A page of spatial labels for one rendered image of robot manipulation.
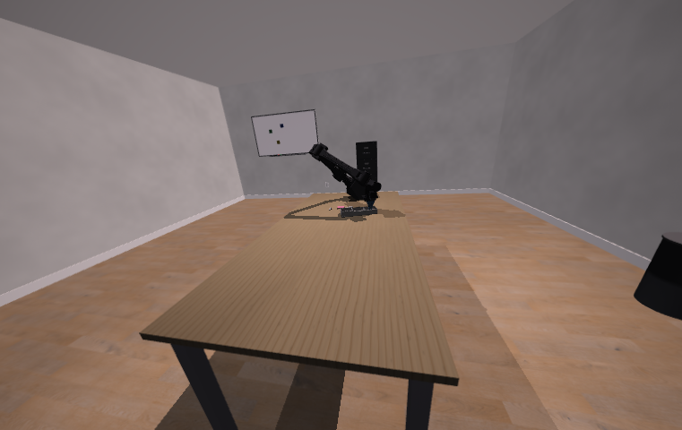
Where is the dark grey rack of three bins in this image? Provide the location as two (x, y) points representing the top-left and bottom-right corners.
(340, 206), (377, 217)

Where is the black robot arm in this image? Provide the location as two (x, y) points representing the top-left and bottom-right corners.
(309, 143), (382, 201)

